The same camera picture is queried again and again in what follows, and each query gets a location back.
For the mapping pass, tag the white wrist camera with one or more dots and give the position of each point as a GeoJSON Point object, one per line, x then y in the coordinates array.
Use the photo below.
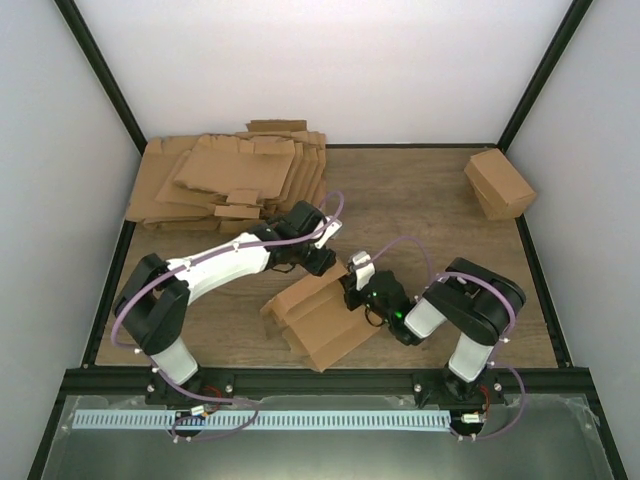
{"type": "Point", "coordinates": [361, 265]}
{"type": "Point", "coordinates": [327, 229]}

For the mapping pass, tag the black right frame post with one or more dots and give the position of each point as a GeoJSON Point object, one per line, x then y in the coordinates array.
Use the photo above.
{"type": "Point", "coordinates": [563, 35]}

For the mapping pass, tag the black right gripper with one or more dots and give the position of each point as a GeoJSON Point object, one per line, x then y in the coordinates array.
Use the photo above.
{"type": "Point", "coordinates": [351, 302]}

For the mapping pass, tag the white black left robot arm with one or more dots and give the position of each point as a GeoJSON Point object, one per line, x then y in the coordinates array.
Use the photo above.
{"type": "Point", "coordinates": [152, 305]}

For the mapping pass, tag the stack of flat cardboard blanks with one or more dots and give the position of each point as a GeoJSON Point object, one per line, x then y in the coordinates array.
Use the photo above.
{"type": "Point", "coordinates": [228, 182]}

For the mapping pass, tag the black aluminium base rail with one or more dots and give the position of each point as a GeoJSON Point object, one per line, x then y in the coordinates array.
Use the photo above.
{"type": "Point", "coordinates": [425, 386]}

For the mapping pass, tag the black left frame post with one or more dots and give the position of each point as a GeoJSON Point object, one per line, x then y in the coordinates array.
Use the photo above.
{"type": "Point", "coordinates": [89, 47]}

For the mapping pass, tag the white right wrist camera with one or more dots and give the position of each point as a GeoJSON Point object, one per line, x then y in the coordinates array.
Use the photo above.
{"type": "Point", "coordinates": [361, 265]}

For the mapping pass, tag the folded brown cardboard box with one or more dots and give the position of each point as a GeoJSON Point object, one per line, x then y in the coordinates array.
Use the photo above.
{"type": "Point", "coordinates": [501, 190]}

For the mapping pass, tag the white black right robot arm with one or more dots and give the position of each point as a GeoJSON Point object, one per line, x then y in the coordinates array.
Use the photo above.
{"type": "Point", "coordinates": [480, 303]}

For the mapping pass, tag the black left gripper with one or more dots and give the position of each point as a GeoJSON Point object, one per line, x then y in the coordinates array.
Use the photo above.
{"type": "Point", "coordinates": [318, 267]}

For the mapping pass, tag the black frame post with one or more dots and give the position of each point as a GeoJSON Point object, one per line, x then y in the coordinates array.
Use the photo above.
{"type": "Point", "coordinates": [563, 35]}
{"type": "Point", "coordinates": [89, 47]}

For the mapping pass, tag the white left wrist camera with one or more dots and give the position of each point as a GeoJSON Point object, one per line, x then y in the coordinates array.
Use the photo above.
{"type": "Point", "coordinates": [327, 229]}

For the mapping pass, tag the light blue slotted cable duct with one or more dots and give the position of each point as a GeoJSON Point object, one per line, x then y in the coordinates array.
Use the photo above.
{"type": "Point", "coordinates": [401, 420]}

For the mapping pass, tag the brown cardboard box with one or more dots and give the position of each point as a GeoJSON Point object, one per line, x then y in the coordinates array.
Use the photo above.
{"type": "Point", "coordinates": [312, 317]}
{"type": "Point", "coordinates": [501, 190]}

